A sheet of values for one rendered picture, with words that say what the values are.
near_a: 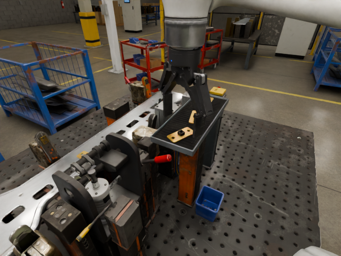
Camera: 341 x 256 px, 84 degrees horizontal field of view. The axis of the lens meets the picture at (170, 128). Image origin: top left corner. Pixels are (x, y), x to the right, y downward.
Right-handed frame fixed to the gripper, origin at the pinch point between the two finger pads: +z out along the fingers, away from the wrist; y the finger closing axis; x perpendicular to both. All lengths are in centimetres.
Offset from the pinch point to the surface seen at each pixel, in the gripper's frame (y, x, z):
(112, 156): 3.7, 20.3, 5.1
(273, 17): 336, -656, 21
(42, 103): 208, 32, 70
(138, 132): 18.7, 5.1, 12.9
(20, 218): 13, 46, 21
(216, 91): 15.9, -33.4, 4.8
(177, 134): 0.3, 1.2, 4.5
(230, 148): 17, -57, 51
